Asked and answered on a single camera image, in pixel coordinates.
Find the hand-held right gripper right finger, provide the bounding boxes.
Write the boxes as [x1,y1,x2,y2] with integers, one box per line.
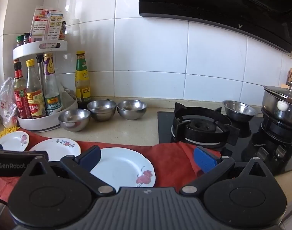
[180,147,275,195]

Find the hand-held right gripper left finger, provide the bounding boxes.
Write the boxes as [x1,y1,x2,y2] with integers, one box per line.
[21,146,116,195]

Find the large white floral plate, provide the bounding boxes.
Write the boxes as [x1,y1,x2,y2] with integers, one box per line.
[90,147,156,188]

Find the steel bowl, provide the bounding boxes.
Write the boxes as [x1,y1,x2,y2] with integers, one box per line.
[87,100,117,122]
[116,100,148,120]
[58,108,91,133]
[222,100,258,122]

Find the yellow woven mat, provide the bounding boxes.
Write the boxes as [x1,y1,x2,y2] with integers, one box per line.
[0,126,21,145]

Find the small white floral plate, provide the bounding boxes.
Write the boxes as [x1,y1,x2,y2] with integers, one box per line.
[0,131,30,152]

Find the medium white floral plate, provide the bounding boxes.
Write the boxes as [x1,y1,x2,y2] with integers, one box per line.
[29,138,82,162]

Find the red cloth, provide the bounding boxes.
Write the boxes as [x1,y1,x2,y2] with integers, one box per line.
[0,129,222,197]

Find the clear plastic bag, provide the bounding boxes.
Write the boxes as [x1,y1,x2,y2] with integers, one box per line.
[0,77,18,128]

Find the red label sauce bottle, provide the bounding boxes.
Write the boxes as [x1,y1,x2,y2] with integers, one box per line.
[13,59,33,120]

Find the black stove knob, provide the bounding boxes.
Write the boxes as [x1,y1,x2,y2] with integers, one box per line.
[256,146,269,159]
[276,147,287,160]

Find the yellow cap vinegar bottle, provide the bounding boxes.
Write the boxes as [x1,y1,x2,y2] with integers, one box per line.
[26,59,46,119]

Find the purple label oil bottle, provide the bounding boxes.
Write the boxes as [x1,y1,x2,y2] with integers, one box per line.
[42,53,63,116]

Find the green label sauce bottle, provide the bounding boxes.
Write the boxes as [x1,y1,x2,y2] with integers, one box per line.
[75,50,92,109]

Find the black cap steel bottle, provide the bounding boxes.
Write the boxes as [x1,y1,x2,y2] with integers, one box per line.
[36,54,47,94]

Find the steel pot with glass lid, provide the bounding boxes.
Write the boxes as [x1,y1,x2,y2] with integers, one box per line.
[261,85,292,119]

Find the white two-tier spice rack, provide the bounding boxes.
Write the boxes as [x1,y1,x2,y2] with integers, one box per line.
[13,39,78,133]

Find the small red label jar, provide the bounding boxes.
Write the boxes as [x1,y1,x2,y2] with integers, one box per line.
[59,21,67,41]

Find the red striped seasoning packet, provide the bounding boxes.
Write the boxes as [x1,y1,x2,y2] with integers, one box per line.
[30,9,51,44]

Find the pink yellow seasoning packet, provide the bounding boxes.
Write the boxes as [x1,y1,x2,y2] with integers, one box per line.
[48,13,63,41]

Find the black range hood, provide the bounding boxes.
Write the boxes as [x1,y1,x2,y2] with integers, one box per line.
[138,0,292,53]

